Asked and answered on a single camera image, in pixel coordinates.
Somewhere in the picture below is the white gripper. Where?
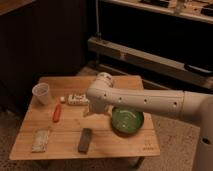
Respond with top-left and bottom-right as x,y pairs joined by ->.
83,101 -> 109,117

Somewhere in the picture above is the white snack packet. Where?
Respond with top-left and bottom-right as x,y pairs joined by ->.
67,93 -> 88,105

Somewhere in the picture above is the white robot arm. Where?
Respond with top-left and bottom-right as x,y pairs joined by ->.
86,72 -> 213,171

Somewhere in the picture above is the orange carrot toy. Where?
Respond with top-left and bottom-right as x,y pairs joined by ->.
52,104 -> 62,123

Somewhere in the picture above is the green bowl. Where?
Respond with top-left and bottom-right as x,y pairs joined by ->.
111,107 -> 144,134

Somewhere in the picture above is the clear plastic cup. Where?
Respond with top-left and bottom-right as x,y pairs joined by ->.
32,83 -> 52,105

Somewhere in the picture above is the grey metal shelf beam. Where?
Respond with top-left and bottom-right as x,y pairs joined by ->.
88,37 -> 213,86

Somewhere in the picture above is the metal pole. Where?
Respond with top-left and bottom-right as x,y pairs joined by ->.
95,0 -> 101,40

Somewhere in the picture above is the wooden table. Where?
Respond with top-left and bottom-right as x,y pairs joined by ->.
9,76 -> 160,160

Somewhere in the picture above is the dark grey eraser block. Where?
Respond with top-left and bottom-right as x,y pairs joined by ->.
78,128 -> 92,153

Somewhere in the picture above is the small white cube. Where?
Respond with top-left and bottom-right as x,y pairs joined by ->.
60,96 -> 66,103

